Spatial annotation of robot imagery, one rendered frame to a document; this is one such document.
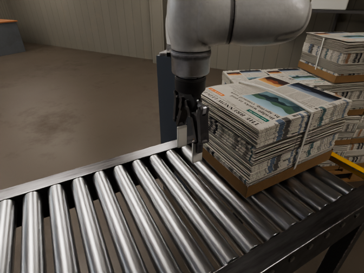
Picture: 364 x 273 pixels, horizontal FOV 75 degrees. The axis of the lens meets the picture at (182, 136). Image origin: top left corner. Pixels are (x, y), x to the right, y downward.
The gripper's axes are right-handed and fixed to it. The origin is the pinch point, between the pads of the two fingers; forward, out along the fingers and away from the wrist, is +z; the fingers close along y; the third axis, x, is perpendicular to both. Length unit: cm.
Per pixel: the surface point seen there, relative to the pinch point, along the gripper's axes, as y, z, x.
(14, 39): 694, 62, 92
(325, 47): 44, -8, -122
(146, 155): 18.8, 13.0, 6.5
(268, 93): 0.7, -9.8, -28.7
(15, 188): 21, 13, 47
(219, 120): 0.0, -5.5, -10.0
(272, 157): -14.4, 0.8, -17.3
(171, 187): 0.3, 13.4, 5.6
